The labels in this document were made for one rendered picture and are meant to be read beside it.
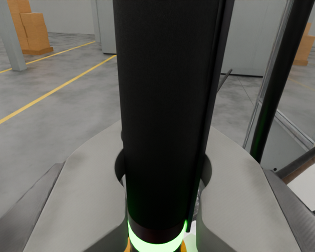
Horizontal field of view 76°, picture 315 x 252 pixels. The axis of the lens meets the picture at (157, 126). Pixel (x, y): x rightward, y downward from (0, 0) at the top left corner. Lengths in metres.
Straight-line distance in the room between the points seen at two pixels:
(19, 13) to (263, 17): 7.06
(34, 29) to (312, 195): 8.20
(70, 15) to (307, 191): 14.01
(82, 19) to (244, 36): 10.12
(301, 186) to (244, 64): 5.39
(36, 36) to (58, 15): 6.37
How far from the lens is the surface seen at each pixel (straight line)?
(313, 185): 0.53
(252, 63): 5.88
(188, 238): 0.20
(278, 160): 1.38
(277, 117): 1.41
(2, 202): 2.35
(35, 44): 8.37
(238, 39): 5.68
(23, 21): 8.43
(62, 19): 14.44
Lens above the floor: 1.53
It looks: 31 degrees down
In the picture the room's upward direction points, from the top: 2 degrees clockwise
